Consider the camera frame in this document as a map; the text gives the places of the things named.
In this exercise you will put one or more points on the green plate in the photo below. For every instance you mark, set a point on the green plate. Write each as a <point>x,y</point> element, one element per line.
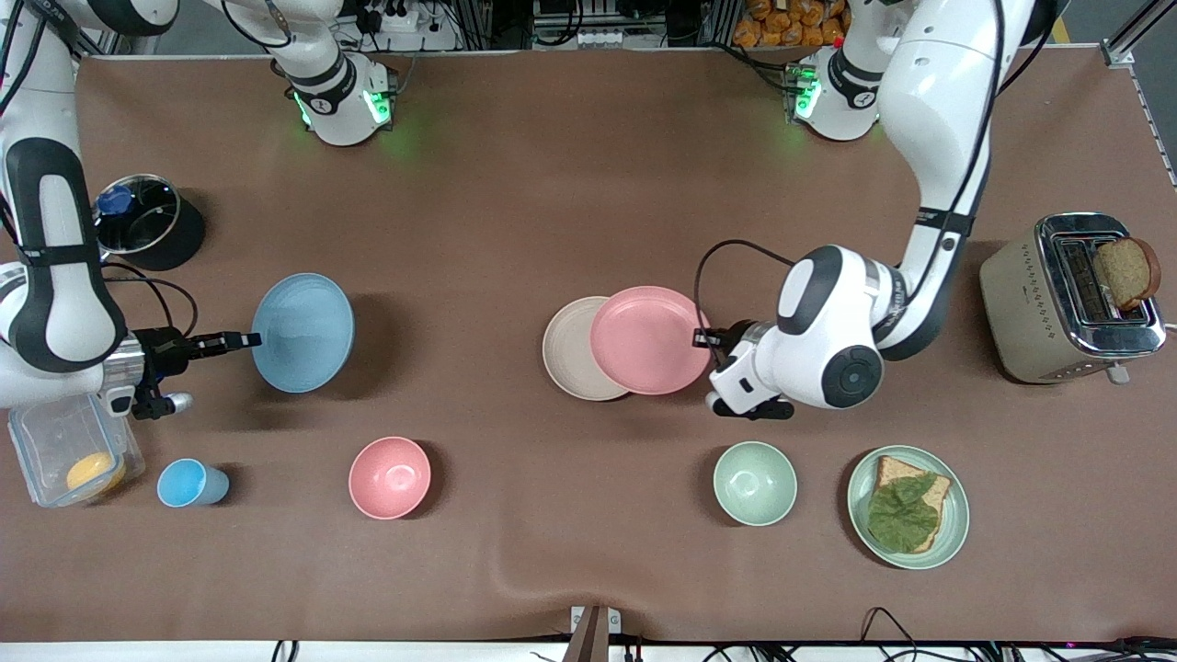
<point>956,524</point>

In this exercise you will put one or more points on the brown table cloth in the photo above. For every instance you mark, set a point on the brown table cloth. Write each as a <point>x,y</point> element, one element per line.
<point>588,184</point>

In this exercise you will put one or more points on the blue plate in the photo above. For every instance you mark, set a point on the blue plate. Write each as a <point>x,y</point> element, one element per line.
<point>303,331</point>

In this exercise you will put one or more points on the green lettuce leaf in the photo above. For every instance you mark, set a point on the green lettuce leaf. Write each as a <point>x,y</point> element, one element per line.
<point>901,515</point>

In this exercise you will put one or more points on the brown toast slice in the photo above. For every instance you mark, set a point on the brown toast slice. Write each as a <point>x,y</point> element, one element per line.
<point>1124,271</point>

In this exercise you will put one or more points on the pink bowl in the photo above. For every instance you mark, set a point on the pink bowl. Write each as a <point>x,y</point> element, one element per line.
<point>390,478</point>

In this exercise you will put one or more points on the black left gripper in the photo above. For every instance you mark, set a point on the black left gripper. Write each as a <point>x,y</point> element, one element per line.
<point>733,336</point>

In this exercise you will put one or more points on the silver toaster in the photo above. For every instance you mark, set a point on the silver toaster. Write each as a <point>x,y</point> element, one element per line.
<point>1030,313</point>

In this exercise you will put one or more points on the aluminium frame profile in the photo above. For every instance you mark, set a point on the aluminium frame profile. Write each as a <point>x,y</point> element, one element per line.
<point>1117,53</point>

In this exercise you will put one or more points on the yellow food piece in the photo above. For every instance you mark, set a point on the yellow food piece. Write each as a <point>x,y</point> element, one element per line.
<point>95,473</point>

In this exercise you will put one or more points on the glass lid blue knob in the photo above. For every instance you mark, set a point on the glass lid blue knob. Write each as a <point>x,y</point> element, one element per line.
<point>147,207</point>

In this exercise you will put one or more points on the clear plastic container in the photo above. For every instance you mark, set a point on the clear plastic container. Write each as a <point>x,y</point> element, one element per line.
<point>55,441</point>

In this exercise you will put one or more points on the white power strip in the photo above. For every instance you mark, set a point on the white power strip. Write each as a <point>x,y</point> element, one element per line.
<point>586,39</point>
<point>395,18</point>

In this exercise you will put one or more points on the blue cup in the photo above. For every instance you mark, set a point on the blue cup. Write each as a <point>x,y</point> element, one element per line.
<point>184,483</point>

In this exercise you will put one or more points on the bread slice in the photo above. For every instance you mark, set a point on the bread slice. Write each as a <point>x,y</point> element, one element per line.
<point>890,471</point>

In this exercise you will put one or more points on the green bowl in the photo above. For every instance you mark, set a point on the green bowl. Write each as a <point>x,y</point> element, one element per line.
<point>755,484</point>

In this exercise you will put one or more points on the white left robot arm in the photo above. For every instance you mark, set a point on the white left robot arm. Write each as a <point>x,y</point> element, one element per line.
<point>947,92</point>

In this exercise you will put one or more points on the beige plate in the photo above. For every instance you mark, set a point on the beige plate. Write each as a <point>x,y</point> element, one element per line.
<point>565,349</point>

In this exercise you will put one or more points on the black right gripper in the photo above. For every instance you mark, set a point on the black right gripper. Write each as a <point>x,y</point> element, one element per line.
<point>168,349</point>

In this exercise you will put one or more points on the orange snack packs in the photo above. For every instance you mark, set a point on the orange snack packs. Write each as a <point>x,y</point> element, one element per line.
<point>782,26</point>

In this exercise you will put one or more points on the pink plate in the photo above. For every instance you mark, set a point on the pink plate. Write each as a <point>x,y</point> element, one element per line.
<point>648,340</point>

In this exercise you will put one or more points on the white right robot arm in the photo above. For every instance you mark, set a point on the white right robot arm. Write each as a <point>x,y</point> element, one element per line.
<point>55,303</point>

